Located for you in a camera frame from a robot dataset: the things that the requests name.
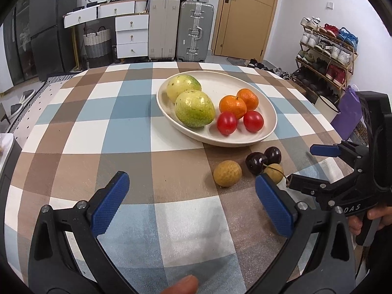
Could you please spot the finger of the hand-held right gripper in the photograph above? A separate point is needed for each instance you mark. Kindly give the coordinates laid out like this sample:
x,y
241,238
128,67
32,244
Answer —
x,y
324,150
306,183

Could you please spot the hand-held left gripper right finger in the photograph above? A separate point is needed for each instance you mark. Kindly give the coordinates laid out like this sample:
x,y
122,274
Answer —
x,y
274,203

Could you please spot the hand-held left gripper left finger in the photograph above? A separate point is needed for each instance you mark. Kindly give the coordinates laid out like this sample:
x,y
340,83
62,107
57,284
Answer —
x,y
110,203

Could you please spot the tan longan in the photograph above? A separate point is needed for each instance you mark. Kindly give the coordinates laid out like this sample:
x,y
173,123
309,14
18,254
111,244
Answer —
x,y
227,173
275,171

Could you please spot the dark red cherry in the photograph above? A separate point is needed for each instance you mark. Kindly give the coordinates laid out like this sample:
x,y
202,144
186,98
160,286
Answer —
x,y
256,163
273,154

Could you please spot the red cherry tomato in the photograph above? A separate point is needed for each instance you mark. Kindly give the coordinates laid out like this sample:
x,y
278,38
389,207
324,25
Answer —
x,y
253,121
227,123

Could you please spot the orange mandarin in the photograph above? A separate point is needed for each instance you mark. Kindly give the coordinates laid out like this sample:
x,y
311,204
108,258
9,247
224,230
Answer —
x,y
232,106
249,98

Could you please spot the yellow-green passion fruit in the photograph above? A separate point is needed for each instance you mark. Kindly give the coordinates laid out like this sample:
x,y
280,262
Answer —
x,y
195,108
183,87

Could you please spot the cream round plate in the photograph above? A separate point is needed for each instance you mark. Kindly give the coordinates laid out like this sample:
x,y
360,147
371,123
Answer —
x,y
220,84

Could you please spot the person's right forearm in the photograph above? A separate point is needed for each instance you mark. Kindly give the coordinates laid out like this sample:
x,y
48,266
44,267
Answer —
x,y
379,257

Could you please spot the person's right hand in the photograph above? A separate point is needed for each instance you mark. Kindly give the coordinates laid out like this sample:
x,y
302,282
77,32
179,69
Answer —
x,y
355,225

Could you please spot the person's left hand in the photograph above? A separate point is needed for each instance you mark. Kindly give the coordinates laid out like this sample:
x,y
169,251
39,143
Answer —
x,y
182,284

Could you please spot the purple paper bag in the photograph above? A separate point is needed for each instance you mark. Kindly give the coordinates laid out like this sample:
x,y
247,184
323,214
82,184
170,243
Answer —
x,y
347,113

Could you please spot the white round basin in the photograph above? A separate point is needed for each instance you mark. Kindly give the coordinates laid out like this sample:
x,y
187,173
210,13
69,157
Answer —
x,y
326,104

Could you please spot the shoe rack with shoes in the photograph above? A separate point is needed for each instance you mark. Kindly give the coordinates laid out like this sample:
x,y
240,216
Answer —
x,y
335,53

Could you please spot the scattered shoes group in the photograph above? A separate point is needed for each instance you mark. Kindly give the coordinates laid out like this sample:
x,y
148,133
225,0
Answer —
x,y
257,65

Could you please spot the wooden shoe rack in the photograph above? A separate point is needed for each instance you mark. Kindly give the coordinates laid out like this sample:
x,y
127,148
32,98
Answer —
x,y
337,39

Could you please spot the grey doormat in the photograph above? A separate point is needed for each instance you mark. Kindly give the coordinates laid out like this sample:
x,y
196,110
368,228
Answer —
x,y
234,60

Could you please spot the grey slipper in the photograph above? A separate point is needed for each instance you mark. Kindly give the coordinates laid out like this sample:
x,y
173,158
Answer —
x,y
16,108
26,95

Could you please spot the striped floor mat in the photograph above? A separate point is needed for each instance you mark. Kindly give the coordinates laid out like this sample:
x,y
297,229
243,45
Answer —
x,y
59,78

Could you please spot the wooden door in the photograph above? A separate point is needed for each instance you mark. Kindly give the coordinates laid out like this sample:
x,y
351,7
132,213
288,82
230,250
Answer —
x,y
245,21

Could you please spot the woven laundry basket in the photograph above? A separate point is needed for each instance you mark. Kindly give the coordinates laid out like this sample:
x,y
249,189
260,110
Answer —
x,y
97,46

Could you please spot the white drawer desk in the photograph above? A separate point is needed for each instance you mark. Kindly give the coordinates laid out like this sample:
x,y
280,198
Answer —
x,y
131,38

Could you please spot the beige suitcase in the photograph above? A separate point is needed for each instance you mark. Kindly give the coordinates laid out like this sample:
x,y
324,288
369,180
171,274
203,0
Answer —
x,y
164,27

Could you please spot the silver grey suitcase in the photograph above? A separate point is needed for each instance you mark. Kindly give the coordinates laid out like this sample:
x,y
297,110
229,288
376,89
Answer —
x,y
186,27

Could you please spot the dark glass cabinet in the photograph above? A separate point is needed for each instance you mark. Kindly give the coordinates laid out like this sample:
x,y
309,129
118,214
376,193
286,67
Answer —
x,y
21,36

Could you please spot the black refrigerator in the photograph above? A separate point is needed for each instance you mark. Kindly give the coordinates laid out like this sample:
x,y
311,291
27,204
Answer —
x,y
52,21

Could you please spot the white light switch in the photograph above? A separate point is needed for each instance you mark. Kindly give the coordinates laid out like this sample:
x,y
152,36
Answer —
x,y
329,5

